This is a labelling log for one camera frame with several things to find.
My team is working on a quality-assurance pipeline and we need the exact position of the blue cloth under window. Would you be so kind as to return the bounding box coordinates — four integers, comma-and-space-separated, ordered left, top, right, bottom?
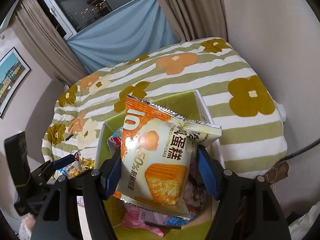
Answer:
66, 0, 180, 73

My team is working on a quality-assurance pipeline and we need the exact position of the orange white cake bag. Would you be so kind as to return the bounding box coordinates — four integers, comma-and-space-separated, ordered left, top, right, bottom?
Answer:
115, 95, 222, 218

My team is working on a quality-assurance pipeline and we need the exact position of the beige curtain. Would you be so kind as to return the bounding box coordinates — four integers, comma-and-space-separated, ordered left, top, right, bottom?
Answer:
157, 0, 228, 41
10, 0, 88, 86

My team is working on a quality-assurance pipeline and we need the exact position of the framed houses picture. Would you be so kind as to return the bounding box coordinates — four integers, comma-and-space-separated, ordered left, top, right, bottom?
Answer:
1, 47, 31, 116

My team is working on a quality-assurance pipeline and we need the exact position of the gold snack bag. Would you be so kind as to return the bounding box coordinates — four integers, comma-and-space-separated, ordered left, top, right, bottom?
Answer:
75, 158, 95, 173

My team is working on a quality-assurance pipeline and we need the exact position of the person's left hand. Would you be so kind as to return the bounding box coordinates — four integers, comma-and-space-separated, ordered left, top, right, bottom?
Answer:
25, 213, 36, 231

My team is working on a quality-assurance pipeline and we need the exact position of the blue red cartoon snack bag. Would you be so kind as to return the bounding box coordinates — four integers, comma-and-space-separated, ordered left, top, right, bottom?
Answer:
107, 134, 121, 155

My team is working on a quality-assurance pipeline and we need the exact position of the cartoon purple blue snack bag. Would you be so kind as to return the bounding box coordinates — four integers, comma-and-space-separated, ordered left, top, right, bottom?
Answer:
182, 161, 207, 215

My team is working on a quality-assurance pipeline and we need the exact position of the floral striped bed quilt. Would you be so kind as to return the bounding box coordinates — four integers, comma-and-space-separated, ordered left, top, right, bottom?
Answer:
42, 37, 287, 178

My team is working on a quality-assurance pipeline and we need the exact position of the grey padded headboard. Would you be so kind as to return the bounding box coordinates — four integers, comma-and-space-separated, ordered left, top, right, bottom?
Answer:
25, 78, 65, 170

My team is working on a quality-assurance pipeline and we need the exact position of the left beige curtain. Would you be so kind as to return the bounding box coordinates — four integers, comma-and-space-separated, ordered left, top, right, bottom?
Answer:
10, 0, 88, 86

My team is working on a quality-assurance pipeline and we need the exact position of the green cardboard box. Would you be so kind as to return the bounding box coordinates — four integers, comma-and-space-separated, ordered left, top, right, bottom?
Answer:
94, 89, 226, 240

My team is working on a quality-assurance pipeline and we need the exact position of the right beige curtain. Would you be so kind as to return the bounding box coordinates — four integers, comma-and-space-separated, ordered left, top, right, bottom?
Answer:
157, 0, 228, 41

